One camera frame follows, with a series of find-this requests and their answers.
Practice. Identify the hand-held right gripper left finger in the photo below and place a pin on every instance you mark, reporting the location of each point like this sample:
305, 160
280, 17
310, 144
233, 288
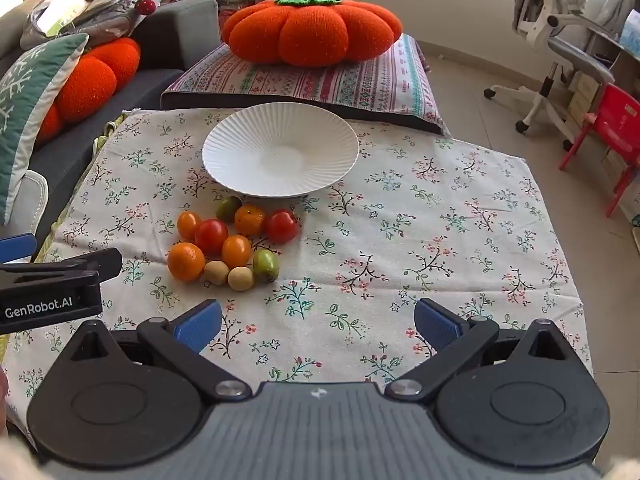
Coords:
197, 324

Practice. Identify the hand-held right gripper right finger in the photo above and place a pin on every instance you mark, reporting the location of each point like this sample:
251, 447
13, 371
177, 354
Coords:
438, 321

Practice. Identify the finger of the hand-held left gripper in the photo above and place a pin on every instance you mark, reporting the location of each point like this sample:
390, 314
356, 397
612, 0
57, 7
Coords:
80, 262
17, 247

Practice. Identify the tan longan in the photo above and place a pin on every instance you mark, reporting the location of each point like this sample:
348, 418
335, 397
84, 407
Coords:
216, 272
240, 278

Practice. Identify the tangerine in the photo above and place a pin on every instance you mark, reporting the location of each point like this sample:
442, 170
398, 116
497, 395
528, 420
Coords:
186, 261
250, 219

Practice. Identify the orange cherry tomato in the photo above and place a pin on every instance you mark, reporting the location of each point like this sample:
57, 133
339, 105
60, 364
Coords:
236, 251
189, 225

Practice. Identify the red tomato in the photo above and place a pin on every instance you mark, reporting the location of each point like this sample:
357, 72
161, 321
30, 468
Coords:
211, 236
282, 226

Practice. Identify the white ribbed plate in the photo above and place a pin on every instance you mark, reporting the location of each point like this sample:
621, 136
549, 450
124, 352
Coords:
280, 152

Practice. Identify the light grey cushion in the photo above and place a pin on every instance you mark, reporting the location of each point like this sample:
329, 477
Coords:
22, 200

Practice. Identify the floral tablecloth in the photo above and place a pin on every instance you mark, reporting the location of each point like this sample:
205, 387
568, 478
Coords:
400, 240

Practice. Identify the teal snowflake pillow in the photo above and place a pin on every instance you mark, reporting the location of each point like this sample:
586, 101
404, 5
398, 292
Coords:
30, 110

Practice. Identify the small orange persimmon cushion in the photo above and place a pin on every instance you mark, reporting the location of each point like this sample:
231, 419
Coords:
92, 80

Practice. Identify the grey sofa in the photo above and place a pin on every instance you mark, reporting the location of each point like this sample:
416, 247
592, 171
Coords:
175, 40

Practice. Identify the pile of bags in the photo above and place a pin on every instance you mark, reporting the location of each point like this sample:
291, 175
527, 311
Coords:
95, 7

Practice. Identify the red ball ornament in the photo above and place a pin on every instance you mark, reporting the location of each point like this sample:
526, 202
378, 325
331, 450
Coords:
146, 6

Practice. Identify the striped patterned cushion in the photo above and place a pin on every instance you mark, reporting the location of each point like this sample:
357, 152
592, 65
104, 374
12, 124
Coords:
320, 82

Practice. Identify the red plastic chair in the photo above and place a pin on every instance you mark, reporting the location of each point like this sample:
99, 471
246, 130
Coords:
617, 120

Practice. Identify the white office chair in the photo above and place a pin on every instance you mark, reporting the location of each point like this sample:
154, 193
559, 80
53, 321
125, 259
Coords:
560, 35

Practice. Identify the large orange persimmon cushion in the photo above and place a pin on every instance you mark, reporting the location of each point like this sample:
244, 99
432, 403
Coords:
312, 30

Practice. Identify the wooden desk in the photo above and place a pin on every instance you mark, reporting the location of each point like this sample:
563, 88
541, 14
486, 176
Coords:
617, 45

